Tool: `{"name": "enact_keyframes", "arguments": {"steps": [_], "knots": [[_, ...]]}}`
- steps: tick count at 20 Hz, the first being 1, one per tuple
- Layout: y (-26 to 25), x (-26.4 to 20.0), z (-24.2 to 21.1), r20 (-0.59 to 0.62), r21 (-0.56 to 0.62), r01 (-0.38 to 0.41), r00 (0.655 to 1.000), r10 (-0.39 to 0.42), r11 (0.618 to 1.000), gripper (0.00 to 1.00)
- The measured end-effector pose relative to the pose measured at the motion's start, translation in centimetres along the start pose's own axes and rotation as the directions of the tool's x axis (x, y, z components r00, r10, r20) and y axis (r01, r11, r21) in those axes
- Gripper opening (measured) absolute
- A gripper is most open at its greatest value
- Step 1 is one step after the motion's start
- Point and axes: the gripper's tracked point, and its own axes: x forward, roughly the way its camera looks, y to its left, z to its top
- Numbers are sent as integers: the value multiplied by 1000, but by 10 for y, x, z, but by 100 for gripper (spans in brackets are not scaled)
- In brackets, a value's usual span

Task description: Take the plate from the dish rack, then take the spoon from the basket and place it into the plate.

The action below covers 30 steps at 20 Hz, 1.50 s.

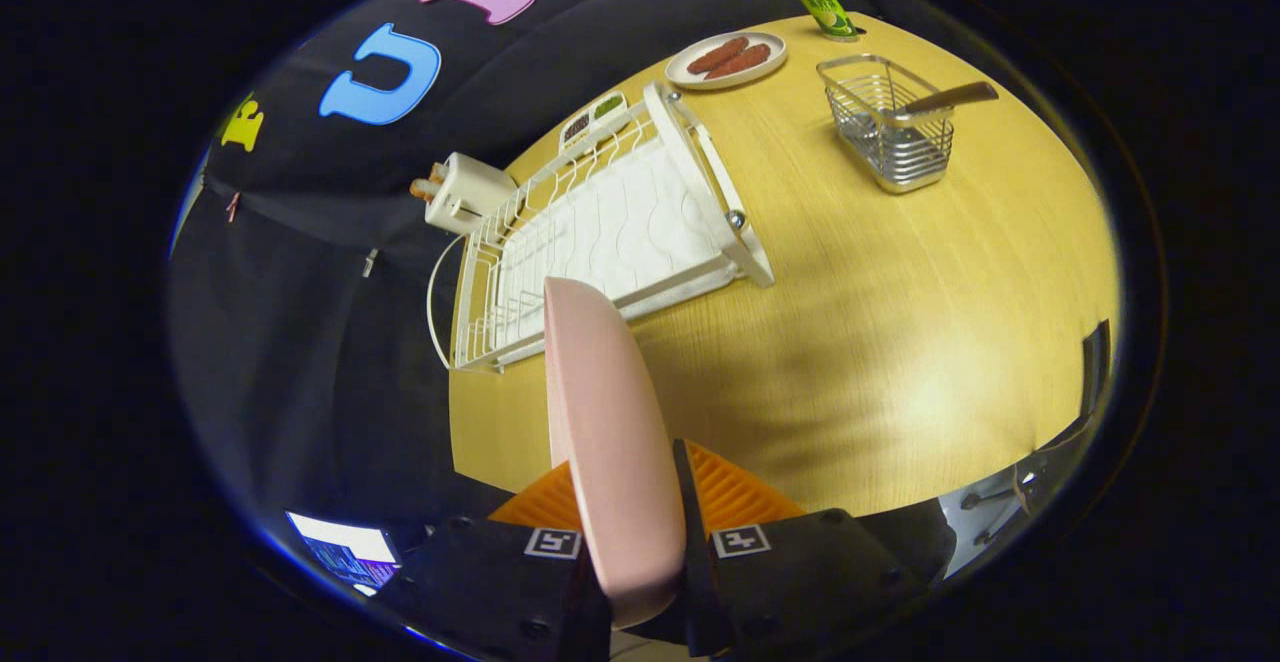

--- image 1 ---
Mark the lit computer monitor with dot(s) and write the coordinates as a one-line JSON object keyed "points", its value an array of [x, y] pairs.
{"points": [[340, 542]]}

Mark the white plate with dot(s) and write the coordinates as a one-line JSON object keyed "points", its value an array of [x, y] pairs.
{"points": [[680, 71]]}

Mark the green label drink bottle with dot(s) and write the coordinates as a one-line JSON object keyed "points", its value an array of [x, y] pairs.
{"points": [[822, 7]]}

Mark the silver clip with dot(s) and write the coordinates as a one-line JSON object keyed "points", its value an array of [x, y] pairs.
{"points": [[370, 262]]}

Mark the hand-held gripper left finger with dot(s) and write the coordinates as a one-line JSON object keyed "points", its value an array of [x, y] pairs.
{"points": [[480, 582]]}

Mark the pink plate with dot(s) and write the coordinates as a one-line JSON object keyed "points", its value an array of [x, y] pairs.
{"points": [[610, 442]]}

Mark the brown sausage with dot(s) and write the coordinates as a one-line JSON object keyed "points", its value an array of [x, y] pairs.
{"points": [[717, 55], [740, 62]]}

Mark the orange clip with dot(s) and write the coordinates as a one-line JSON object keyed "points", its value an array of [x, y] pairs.
{"points": [[232, 206]]}

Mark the white toaster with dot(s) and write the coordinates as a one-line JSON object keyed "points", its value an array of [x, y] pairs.
{"points": [[475, 192]]}

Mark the white divided condiment tray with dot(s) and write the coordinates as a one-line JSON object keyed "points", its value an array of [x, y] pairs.
{"points": [[590, 122]]}

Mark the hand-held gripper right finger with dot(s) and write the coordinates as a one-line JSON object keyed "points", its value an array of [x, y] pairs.
{"points": [[695, 582]]}

